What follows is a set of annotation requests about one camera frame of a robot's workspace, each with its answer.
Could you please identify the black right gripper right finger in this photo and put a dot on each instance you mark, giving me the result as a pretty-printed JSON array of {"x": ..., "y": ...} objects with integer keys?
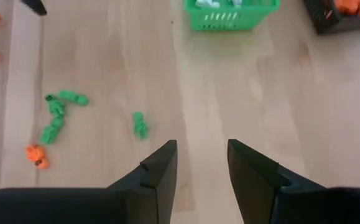
[{"x": 254, "y": 180}]

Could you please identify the green foam Halloween toy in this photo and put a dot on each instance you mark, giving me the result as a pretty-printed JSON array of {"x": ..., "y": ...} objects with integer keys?
[
  {"x": 50, "y": 130},
  {"x": 74, "y": 97},
  {"x": 56, "y": 108},
  {"x": 140, "y": 124}
]

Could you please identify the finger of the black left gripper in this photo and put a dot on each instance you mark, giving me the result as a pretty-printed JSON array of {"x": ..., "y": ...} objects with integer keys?
[{"x": 35, "y": 7}]

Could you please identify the green plastic basket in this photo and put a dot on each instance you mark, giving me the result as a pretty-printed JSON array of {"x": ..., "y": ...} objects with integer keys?
[{"x": 229, "y": 18}]

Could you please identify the black plastic basket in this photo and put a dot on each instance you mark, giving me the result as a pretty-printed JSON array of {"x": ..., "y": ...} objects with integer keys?
[{"x": 322, "y": 21}]

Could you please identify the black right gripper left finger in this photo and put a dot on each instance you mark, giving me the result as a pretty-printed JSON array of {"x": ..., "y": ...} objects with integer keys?
[{"x": 164, "y": 180}]

